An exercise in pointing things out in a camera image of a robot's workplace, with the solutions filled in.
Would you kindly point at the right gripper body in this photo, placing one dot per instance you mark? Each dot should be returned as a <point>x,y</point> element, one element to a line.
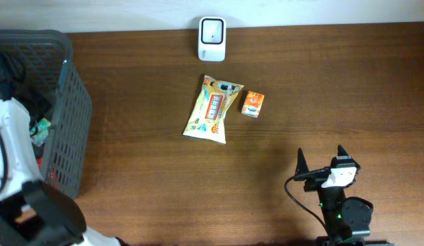
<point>312,185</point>

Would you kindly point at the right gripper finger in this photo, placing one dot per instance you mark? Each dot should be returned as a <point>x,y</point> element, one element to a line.
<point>301,167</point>
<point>341,151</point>

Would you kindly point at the orange tissue pack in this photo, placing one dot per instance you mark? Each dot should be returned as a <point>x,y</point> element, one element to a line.
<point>252,104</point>

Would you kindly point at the yellow snack bag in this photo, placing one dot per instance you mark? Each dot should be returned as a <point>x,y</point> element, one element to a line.
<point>207,118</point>

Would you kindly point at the green tissue pack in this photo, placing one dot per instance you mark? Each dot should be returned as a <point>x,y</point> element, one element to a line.
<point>40,131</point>

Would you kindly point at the red snack bag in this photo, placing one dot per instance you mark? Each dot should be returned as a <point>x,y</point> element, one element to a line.
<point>52,177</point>

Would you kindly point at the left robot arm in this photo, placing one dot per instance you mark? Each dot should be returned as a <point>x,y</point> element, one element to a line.
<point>31,211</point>

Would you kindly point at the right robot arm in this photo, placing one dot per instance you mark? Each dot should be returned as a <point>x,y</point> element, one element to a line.
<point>346,220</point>

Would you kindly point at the white barcode scanner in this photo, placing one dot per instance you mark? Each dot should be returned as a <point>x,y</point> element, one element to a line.
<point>212,39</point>

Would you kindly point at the grey plastic mesh basket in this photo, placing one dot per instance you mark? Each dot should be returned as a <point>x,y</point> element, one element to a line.
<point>47,57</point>

